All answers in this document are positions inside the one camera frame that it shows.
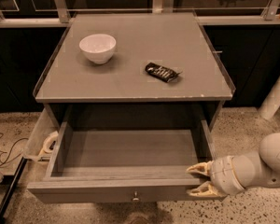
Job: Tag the white tape roll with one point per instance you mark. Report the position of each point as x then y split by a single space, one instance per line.
49 143

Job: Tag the grey top drawer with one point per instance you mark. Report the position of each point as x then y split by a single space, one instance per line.
126 153

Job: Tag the black snack wrapper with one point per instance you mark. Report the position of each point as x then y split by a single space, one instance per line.
161 73

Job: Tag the grey drawer cabinet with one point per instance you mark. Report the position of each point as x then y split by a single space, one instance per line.
173 40

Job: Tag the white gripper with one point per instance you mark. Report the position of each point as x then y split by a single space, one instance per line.
222 174

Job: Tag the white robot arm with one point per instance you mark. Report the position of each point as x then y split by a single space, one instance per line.
259 167

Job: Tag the white ceramic bowl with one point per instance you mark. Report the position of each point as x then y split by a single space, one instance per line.
98 48

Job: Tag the clear plastic storage bin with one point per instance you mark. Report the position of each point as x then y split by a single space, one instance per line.
43 127

